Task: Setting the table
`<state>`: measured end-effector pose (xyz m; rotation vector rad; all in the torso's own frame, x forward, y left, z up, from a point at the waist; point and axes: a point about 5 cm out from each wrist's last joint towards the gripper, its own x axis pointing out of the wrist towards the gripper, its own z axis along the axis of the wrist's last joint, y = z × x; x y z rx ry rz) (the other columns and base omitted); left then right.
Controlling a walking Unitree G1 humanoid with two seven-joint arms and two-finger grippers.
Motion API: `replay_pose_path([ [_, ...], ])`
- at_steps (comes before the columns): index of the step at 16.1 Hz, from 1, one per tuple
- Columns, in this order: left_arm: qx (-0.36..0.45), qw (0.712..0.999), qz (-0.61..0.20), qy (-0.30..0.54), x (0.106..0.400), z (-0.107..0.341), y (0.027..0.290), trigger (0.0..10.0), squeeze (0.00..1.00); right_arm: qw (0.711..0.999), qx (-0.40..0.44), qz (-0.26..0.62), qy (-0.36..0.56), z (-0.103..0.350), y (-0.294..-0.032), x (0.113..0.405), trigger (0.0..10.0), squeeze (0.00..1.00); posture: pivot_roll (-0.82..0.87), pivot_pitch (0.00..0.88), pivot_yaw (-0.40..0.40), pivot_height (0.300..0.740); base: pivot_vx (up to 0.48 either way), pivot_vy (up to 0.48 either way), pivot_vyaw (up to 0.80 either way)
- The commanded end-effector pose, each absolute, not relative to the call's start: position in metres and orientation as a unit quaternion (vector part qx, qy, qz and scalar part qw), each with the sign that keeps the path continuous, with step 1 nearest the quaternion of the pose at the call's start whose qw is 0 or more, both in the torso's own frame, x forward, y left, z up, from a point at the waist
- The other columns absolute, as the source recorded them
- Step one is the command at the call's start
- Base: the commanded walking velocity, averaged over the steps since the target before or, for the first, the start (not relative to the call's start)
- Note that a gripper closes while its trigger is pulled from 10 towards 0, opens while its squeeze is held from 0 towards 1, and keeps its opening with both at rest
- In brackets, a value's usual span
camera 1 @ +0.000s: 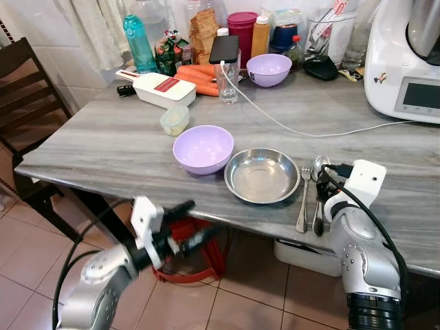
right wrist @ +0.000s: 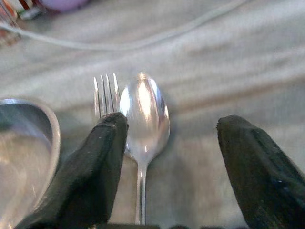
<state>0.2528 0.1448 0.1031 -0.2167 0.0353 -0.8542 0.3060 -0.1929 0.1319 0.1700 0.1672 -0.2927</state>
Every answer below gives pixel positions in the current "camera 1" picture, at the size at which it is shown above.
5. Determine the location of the clear jar of crackers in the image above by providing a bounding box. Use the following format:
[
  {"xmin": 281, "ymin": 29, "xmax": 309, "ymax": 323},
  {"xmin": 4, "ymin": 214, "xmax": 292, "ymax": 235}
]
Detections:
[{"xmin": 186, "ymin": 5, "xmax": 221, "ymax": 67}]

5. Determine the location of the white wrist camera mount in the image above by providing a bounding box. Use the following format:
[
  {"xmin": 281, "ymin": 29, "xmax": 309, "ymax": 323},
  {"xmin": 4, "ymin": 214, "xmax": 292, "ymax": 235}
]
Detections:
[
  {"xmin": 130, "ymin": 196, "xmax": 166, "ymax": 270},
  {"xmin": 343, "ymin": 159, "xmax": 388, "ymax": 208}
]

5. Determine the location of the dark blue jar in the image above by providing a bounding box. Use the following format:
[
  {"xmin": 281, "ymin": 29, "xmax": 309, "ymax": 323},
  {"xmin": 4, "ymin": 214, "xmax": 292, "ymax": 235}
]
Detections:
[{"xmin": 269, "ymin": 24, "xmax": 300, "ymax": 56}]

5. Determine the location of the white plastic tub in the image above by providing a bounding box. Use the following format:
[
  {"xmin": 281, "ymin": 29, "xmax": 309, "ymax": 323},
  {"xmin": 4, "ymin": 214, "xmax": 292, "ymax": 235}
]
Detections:
[{"xmin": 273, "ymin": 237, "xmax": 346, "ymax": 278}]

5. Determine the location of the stainless steel bowl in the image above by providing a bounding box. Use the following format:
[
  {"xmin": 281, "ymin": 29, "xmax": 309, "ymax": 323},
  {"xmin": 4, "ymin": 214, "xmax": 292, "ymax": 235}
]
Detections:
[{"xmin": 224, "ymin": 147, "xmax": 302, "ymax": 205}]

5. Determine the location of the small lilac plastic bowl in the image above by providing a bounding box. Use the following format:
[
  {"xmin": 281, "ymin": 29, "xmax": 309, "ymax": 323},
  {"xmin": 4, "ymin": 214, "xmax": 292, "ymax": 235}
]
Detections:
[{"xmin": 246, "ymin": 54, "xmax": 293, "ymax": 88}]

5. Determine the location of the white kitchen cooking machine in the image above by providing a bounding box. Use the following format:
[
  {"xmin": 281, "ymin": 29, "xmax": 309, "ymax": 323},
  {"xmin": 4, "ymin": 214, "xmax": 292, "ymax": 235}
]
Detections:
[{"xmin": 364, "ymin": 0, "xmax": 440, "ymax": 125}]

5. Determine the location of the clear drinking glass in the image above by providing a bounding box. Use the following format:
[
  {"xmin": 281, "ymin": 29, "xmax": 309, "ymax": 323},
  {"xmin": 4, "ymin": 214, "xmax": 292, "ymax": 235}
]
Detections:
[{"xmin": 217, "ymin": 60, "xmax": 240, "ymax": 106}]

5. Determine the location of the small clear lidded container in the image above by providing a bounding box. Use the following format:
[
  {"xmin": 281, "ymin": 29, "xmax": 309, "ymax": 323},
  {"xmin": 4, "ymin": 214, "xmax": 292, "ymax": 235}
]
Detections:
[{"xmin": 159, "ymin": 105, "xmax": 190, "ymax": 137}]

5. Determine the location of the green snack packet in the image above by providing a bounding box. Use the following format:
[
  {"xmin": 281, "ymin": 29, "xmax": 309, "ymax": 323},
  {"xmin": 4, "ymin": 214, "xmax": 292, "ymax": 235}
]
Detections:
[{"xmin": 154, "ymin": 30, "xmax": 194, "ymax": 76}]

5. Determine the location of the pale patterned curtain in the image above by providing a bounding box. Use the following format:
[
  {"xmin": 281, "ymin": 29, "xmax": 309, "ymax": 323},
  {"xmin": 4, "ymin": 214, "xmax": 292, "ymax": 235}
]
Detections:
[{"xmin": 54, "ymin": 0, "xmax": 138, "ymax": 72}]

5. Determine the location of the small green red-capped bottle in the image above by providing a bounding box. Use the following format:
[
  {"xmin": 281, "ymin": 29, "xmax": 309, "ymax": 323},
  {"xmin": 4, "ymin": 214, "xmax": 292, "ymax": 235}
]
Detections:
[{"xmin": 288, "ymin": 35, "xmax": 304, "ymax": 71}]

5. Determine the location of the white charging cable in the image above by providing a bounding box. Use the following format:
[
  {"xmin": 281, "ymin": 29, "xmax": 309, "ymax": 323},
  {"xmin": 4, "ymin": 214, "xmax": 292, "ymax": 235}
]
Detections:
[{"xmin": 220, "ymin": 62, "xmax": 415, "ymax": 137}]

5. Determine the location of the orange sauce bottle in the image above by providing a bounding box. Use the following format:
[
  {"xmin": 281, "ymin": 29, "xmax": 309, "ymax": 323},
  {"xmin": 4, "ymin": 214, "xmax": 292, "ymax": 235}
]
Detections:
[{"xmin": 251, "ymin": 15, "xmax": 272, "ymax": 58}]

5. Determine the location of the white grater box red label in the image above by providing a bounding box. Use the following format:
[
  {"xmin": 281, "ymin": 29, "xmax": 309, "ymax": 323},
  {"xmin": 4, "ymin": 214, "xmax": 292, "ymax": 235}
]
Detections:
[{"xmin": 115, "ymin": 69, "xmax": 198, "ymax": 109}]

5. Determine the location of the orange carrot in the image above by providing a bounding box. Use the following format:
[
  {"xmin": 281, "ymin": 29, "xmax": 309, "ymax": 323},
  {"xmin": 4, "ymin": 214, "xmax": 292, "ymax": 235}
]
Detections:
[
  {"xmin": 175, "ymin": 71, "xmax": 219, "ymax": 88},
  {"xmin": 180, "ymin": 64, "xmax": 218, "ymax": 78},
  {"xmin": 195, "ymin": 82, "xmax": 221, "ymax": 98}
]

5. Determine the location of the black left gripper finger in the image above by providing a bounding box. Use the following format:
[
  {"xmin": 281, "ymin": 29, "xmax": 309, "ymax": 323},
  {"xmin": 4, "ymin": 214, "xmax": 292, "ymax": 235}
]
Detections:
[
  {"xmin": 162, "ymin": 200, "xmax": 197, "ymax": 224},
  {"xmin": 180, "ymin": 226, "xmax": 221, "ymax": 254}
]

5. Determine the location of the steel fork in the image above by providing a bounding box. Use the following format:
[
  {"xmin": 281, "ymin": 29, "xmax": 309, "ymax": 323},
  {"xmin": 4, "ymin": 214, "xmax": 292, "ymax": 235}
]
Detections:
[{"xmin": 296, "ymin": 167, "xmax": 314, "ymax": 234}]

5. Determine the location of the black rounded pouch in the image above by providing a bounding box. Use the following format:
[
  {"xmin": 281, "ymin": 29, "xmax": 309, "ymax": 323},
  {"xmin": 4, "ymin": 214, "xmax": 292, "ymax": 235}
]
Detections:
[{"xmin": 303, "ymin": 54, "xmax": 340, "ymax": 82}]

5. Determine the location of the magenta plastic canister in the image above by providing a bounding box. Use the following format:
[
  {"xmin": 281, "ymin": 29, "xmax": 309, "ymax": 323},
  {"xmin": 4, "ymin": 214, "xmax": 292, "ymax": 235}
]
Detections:
[{"xmin": 227, "ymin": 11, "xmax": 259, "ymax": 60}]

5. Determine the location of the steel spoon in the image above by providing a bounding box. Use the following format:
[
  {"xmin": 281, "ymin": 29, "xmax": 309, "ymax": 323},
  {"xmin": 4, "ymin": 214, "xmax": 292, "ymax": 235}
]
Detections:
[{"xmin": 311, "ymin": 155, "xmax": 333, "ymax": 237}]

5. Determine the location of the dark wooden chair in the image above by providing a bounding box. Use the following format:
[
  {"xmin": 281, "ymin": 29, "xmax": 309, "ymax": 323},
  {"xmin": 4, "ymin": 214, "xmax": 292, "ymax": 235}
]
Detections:
[{"xmin": 0, "ymin": 37, "xmax": 82, "ymax": 243}]

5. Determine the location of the red plastic stool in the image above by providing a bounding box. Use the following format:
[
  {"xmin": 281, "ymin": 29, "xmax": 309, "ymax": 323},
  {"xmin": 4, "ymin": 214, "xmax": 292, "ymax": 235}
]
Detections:
[{"xmin": 151, "ymin": 215, "xmax": 230, "ymax": 285}]

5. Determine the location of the large lilac plastic bowl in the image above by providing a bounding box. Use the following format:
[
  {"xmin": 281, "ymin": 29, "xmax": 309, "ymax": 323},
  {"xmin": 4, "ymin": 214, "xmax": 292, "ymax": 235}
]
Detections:
[{"xmin": 173, "ymin": 124, "xmax": 235, "ymax": 175}]

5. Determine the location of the clear utensil holder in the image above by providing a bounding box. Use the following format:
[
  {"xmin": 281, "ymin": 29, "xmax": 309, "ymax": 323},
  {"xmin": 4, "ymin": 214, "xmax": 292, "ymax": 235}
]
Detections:
[{"xmin": 305, "ymin": 5, "xmax": 360, "ymax": 67}]

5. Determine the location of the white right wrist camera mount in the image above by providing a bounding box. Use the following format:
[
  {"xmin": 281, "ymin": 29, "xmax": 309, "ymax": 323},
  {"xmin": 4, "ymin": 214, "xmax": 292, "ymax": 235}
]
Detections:
[{"xmin": 343, "ymin": 159, "xmax": 388, "ymax": 208}]

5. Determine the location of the teal plastic bottle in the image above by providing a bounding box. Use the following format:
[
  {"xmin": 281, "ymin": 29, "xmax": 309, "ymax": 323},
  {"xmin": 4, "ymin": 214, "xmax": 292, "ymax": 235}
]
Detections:
[{"xmin": 122, "ymin": 14, "xmax": 158, "ymax": 74}]

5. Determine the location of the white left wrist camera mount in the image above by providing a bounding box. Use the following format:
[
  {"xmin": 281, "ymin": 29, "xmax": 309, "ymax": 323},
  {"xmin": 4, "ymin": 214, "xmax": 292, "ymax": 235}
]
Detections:
[{"xmin": 130, "ymin": 196, "xmax": 166, "ymax": 270}]

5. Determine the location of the black smartphone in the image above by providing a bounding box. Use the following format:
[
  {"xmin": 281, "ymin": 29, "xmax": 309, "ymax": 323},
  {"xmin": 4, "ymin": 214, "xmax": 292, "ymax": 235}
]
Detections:
[{"xmin": 208, "ymin": 34, "xmax": 241, "ymax": 66}]

